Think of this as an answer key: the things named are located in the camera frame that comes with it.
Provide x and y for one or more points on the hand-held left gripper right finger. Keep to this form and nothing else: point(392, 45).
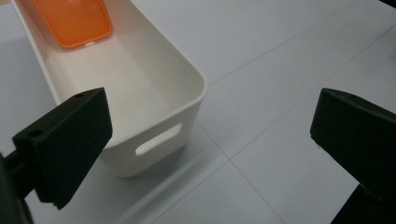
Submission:
point(358, 140)

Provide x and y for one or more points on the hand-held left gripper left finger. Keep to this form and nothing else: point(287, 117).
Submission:
point(68, 146)

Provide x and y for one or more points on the white plastic bin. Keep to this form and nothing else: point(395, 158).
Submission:
point(140, 93)

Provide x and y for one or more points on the orange phone case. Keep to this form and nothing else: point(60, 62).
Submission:
point(74, 21)

